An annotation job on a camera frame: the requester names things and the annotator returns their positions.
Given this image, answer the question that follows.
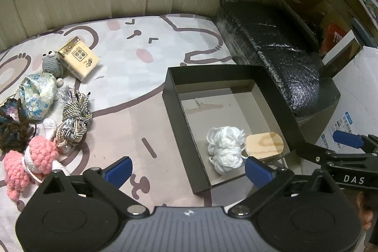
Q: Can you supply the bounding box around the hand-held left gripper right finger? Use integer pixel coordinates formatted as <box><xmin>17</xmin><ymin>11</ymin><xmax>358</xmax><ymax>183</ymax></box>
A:
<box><xmin>229</xmin><ymin>158</ymin><xmax>341</xmax><ymax>219</ymax></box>

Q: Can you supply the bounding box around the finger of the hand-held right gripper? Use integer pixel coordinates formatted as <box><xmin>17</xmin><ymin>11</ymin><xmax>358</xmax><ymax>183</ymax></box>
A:
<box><xmin>332</xmin><ymin>130</ymin><xmax>378</xmax><ymax>153</ymax></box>
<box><xmin>296</xmin><ymin>143</ymin><xmax>378</xmax><ymax>166</ymax></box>

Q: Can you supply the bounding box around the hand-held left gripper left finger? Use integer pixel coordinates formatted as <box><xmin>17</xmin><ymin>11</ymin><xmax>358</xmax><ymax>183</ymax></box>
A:
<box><xmin>33</xmin><ymin>156</ymin><xmax>151</xmax><ymax>219</ymax></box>

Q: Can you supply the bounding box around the beige braided rope bundle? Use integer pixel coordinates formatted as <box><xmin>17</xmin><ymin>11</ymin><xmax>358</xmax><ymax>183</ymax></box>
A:
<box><xmin>55</xmin><ymin>86</ymin><xmax>94</xmax><ymax>154</ymax></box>

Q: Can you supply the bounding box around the black cardboard box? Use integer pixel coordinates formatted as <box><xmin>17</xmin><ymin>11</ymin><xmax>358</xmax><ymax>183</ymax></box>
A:
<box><xmin>162</xmin><ymin>64</ymin><xmax>306</xmax><ymax>195</ymax></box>

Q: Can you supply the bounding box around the pink crochet toy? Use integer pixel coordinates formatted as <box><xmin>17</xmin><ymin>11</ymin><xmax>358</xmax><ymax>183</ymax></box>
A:
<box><xmin>4</xmin><ymin>119</ymin><xmax>70</xmax><ymax>202</ymax></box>

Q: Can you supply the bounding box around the blue floral fabric pouch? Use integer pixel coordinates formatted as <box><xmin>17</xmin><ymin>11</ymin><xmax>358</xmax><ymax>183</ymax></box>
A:
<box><xmin>18</xmin><ymin>73</ymin><xmax>58</xmax><ymax>123</ymax></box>

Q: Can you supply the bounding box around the brown blue crochet piece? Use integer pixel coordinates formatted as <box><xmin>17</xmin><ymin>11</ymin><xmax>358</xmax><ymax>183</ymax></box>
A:
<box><xmin>0</xmin><ymin>98</ymin><xmax>38</xmax><ymax>154</ymax></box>

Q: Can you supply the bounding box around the person's right hand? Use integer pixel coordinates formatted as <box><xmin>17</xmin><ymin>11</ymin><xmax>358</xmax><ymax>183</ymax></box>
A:
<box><xmin>357</xmin><ymin>191</ymin><xmax>374</xmax><ymax>231</ymax></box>

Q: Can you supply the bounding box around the wooden tag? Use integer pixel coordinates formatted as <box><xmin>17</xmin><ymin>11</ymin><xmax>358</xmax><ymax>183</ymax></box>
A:
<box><xmin>241</xmin><ymin>132</ymin><xmax>286</xmax><ymax>159</ymax></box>

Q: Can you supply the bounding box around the white yarn bundle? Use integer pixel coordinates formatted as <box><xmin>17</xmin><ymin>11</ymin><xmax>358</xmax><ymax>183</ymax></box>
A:
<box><xmin>206</xmin><ymin>126</ymin><xmax>247</xmax><ymax>175</ymax></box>

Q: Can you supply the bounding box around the white labelled carton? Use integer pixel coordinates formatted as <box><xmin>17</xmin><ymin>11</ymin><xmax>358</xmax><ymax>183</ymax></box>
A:
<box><xmin>314</xmin><ymin>45</ymin><xmax>378</xmax><ymax>153</ymax></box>

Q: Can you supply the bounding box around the white flat board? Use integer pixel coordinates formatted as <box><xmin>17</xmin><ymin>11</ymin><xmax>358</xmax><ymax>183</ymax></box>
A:
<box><xmin>322</xmin><ymin>32</ymin><xmax>362</xmax><ymax>77</ymax></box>

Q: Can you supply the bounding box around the red box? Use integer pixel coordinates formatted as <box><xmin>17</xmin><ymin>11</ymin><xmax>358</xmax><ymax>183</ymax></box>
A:
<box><xmin>320</xmin><ymin>22</ymin><xmax>349</xmax><ymax>55</ymax></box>

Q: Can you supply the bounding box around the printed blanket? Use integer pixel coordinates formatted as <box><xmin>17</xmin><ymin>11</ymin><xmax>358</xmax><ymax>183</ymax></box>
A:
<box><xmin>0</xmin><ymin>14</ymin><xmax>299</xmax><ymax>213</ymax></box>

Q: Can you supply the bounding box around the black wrapped package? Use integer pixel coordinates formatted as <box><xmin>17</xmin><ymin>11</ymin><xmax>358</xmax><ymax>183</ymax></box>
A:
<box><xmin>213</xmin><ymin>0</ymin><xmax>342</xmax><ymax>124</ymax></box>

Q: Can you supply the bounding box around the grey-blue lid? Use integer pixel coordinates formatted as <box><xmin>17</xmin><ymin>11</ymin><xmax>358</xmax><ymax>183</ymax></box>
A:
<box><xmin>351</xmin><ymin>17</ymin><xmax>378</xmax><ymax>48</ymax></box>

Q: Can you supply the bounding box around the yellow tissue packet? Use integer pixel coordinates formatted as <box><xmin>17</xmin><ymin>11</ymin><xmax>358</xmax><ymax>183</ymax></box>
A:
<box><xmin>57</xmin><ymin>36</ymin><xmax>100</xmax><ymax>82</ymax></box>

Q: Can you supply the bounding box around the grey crochet toy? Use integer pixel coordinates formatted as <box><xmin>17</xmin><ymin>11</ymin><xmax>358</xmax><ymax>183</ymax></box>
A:
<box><xmin>41</xmin><ymin>51</ymin><xmax>65</xmax><ymax>86</ymax></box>

